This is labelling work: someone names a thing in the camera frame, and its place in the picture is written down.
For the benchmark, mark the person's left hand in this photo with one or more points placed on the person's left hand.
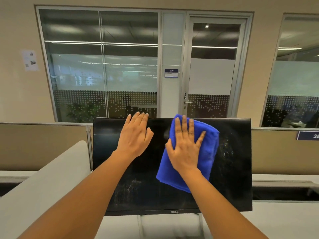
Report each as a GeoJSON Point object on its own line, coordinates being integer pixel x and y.
{"type": "Point", "coordinates": [133, 136]}

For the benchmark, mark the person's right hand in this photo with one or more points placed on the person's right hand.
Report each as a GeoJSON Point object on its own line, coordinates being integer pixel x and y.
{"type": "Point", "coordinates": [184, 151]}

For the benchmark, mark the blue microfibre cloth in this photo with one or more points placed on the blue microfibre cloth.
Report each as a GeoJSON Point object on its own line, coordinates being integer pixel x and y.
{"type": "Point", "coordinates": [211, 146]}

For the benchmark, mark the black Dell monitor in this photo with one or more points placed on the black Dell monitor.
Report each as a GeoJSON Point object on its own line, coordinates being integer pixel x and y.
{"type": "Point", "coordinates": [236, 171]}

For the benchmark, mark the person's left forearm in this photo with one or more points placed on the person's left forearm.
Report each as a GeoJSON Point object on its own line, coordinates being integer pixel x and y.
{"type": "Point", "coordinates": [79, 204]}

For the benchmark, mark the person's right forearm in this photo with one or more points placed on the person's right forearm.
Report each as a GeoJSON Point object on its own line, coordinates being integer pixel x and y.
{"type": "Point", "coordinates": [219, 211]}

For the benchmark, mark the green potted plant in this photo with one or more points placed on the green potted plant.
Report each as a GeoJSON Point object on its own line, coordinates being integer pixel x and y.
{"type": "Point", "coordinates": [82, 111]}

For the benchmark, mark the blue white room sign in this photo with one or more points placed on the blue white room sign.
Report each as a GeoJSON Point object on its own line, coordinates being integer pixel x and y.
{"type": "Point", "coordinates": [171, 73]}

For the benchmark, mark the beige partition panel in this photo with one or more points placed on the beige partition panel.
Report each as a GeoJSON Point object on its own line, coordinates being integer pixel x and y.
{"type": "Point", "coordinates": [37, 146]}
{"type": "Point", "coordinates": [274, 156]}

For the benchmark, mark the dotted frosted glass window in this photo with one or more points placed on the dotted frosted glass window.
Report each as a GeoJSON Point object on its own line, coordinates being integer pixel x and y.
{"type": "Point", "coordinates": [74, 59]}
{"type": "Point", "coordinates": [294, 79]}

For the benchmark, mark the blue number label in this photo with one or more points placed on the blue number label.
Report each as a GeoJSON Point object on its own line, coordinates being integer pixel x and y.
{"type": "Point", "coordinates": [309, 135]}

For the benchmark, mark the white paper notice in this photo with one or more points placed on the white paper notice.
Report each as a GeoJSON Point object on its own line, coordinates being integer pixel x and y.
{"type": "Point", "coordinates": [30, 60]}

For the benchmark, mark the glass door silver frame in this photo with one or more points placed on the glass door silver frame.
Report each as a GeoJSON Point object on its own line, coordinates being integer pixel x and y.
{"type": "Point", "coordinates": [211, 72]}

